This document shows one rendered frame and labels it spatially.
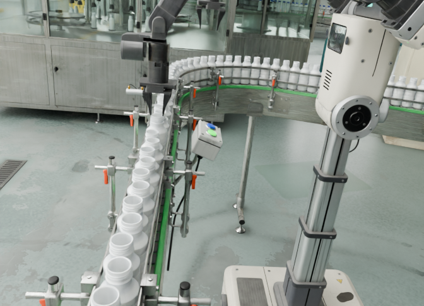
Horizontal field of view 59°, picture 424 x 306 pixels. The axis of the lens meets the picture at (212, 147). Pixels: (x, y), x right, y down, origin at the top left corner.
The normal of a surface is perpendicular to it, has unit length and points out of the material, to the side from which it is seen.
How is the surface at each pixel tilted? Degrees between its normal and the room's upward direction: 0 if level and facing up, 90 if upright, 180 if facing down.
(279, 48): 90
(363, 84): 101
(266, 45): 90
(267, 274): 0
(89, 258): 0
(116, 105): 89
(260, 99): 90
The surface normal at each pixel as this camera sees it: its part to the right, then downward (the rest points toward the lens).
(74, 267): 0.09, -0.91
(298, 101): -0.27, 0.36
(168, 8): 0.01, 0.36
